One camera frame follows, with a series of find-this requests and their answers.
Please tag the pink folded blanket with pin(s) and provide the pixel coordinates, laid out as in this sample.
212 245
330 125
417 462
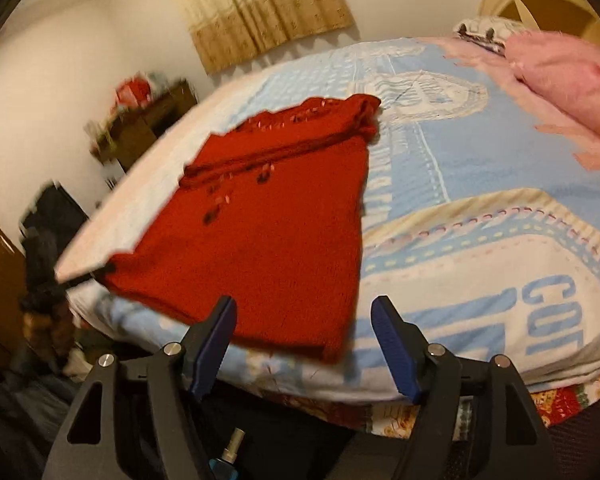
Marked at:
565 75

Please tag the black bag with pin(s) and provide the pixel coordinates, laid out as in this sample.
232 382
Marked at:
55 210

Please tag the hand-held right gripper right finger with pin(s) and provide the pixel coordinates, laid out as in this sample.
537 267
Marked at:
395 350

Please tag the red gift box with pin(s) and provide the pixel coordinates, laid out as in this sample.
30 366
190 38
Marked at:
132 90

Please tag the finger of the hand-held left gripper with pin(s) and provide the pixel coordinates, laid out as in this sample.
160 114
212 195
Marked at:
82 276

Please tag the grey white patterned pillow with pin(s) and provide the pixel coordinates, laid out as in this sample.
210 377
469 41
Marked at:
480 27

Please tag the beige patterned window curtain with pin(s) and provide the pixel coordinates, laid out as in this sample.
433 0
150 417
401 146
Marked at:
260 5

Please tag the person's left hand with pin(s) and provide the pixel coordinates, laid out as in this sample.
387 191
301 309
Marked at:
47 332

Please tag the bed with blue pink sheet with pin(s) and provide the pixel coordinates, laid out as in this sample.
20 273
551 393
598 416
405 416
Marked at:
455 160

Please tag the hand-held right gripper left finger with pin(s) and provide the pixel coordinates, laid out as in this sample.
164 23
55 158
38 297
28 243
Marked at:
212 350

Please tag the red knitted sweater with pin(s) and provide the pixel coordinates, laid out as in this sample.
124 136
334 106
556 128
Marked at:
280 240

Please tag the brown wooden desk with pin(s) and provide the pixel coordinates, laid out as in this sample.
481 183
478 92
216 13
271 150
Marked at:
140 130

